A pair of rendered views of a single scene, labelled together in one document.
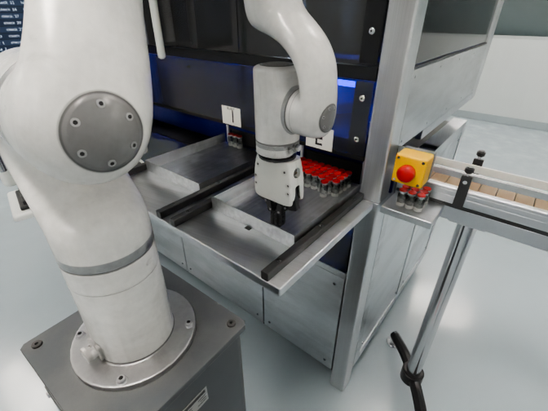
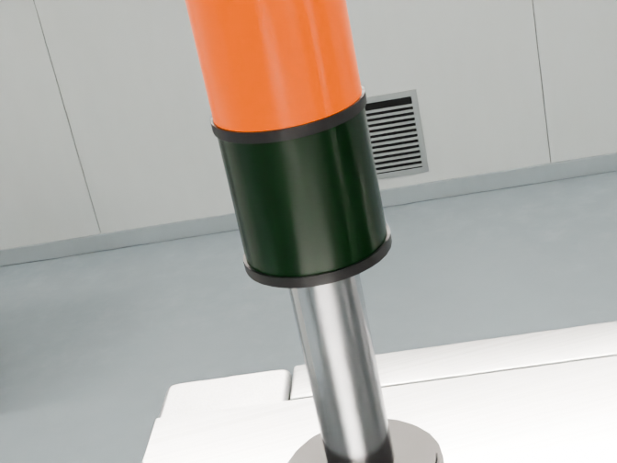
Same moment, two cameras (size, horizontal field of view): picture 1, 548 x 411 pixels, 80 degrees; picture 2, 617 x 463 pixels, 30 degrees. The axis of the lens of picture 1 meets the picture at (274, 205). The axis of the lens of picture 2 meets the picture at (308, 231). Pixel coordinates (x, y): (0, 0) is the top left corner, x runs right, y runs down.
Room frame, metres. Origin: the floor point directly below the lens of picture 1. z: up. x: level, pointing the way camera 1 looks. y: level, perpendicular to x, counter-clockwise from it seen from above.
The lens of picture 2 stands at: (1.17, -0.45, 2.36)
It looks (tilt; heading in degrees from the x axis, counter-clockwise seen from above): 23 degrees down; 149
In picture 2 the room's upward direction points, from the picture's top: 12 degrees counter-clockwise
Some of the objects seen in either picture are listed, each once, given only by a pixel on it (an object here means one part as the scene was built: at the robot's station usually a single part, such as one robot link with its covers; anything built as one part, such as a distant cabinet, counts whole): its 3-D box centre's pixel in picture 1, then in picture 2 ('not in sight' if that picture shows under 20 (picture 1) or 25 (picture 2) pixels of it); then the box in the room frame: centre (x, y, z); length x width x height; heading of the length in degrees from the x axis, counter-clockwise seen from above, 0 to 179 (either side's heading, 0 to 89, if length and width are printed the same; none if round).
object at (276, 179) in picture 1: (277, 174); not in sight; (0.60, -0.01, 1.03); 0.10 x 0.08 x 0.11; 51
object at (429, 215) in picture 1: (413, 205); not in sight; (0.74, -0.37, 0.87); 0.14 x 0.13 x 0.02; 141
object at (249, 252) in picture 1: (236, 189); not in sight; (0.84, 0.11, 0.87); 0.70 x 0.48 x 0.02; 51
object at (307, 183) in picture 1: (311, 179); not in sight; (0.83, -0.11, 0.90); 0.18 x 0.02 x 0.05; 51
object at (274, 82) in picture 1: (279, 103); not in sight; (0.59, -0.01, 1.17); 0.09 x 0.08 x 0.13; 47
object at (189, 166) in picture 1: (214, 158); not in sight; (1.00, 0.20, 0.90); 0.34 x 0.26 x 0.04; 141
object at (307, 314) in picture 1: (239, 179); not in sight; (1.77, 0.21, 0.44); 2.06 x 1.00 x 0.88; 51
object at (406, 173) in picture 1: (406, 173); not in sight; (0.68, -0.31, 0.99); 0.04 x 0.04 x 0.04; 51
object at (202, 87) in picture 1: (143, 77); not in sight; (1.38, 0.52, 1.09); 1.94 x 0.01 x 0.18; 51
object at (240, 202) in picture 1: (293, 193); not in sight; (0.76, -0.05, 0.90); 0.34 x 0.26 x 0.04; 141
